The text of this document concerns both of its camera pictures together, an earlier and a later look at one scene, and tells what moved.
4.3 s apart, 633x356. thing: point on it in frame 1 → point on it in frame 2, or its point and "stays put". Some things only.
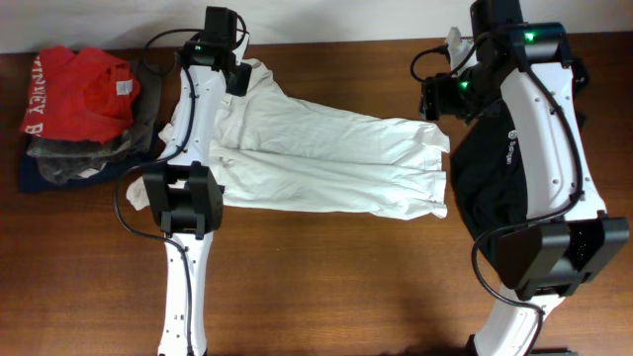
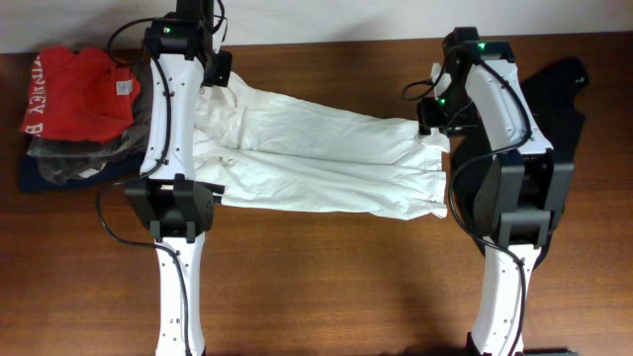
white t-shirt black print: [286, 153] stays put
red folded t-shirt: [80, 94] stays put
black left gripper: [241, 84] → [222, 76]
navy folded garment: [32, 180] stays put
